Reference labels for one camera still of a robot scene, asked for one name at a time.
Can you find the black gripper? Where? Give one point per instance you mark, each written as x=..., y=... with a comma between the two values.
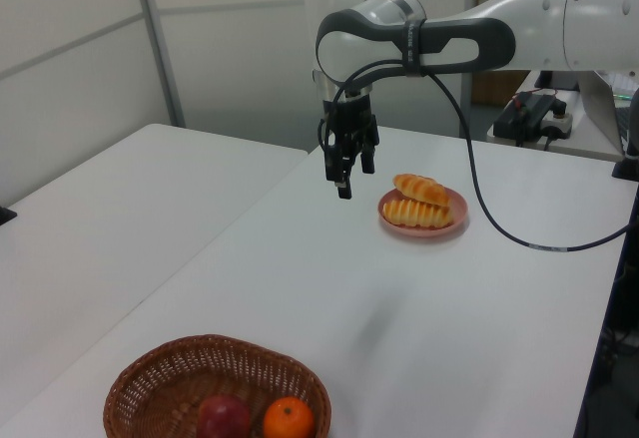
x=349, y=119

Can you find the braided toy bread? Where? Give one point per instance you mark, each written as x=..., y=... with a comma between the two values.
x=422, y=188

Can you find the ridged toy bread loaf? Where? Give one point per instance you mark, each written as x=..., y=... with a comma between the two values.
x=417, y=213

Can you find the toy orange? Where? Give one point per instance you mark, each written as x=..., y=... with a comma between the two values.
x=288, y=418

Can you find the red toy apple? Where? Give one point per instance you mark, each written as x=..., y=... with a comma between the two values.
x=222, y=415

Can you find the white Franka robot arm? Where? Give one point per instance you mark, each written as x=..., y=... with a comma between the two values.
x=549, y=24

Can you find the pink plate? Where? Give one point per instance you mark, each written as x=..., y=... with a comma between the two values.
x=459, y=208

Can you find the brown woven basket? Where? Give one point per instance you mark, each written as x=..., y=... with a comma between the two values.
x=150, y=383

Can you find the black electronics box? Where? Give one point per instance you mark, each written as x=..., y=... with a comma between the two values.
x=519, y=119

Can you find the white emergency stop button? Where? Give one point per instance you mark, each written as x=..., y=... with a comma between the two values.
x=559, y=121

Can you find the silver laptop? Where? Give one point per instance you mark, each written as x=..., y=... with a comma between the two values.
x=599, y=109

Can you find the black table clamp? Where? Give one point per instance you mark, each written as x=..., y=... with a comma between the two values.
x=7, y=216
x=629, y=169

